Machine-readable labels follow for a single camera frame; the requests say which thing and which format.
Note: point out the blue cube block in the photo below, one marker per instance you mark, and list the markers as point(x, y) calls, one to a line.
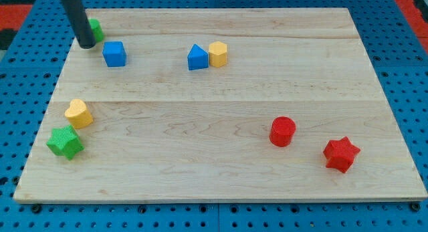
point(114, 54)

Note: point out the light wooden board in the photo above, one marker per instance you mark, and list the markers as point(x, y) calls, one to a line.
point(165, 134)

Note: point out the blue triangular prism block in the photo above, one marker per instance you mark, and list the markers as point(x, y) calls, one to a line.
point(197, 58)

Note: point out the yellow hexagonal prism block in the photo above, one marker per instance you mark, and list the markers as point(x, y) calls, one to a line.
point(217, 54)

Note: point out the red cylinder block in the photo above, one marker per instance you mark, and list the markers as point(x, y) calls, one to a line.
point(282, 131)

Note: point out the red star block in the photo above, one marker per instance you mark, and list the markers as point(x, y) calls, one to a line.
point(340, 154)

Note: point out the yellow heart block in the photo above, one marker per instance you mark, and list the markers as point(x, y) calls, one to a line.
point(78, 114)

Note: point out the green cylinder block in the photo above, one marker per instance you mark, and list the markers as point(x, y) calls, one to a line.
point(96, 30)

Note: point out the green star block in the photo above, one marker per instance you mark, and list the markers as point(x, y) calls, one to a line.
point(65, 142)

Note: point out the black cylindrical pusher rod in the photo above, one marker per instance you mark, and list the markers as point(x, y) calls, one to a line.
point(79, 23)

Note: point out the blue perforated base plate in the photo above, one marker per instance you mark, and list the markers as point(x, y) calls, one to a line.
point(32, 65)

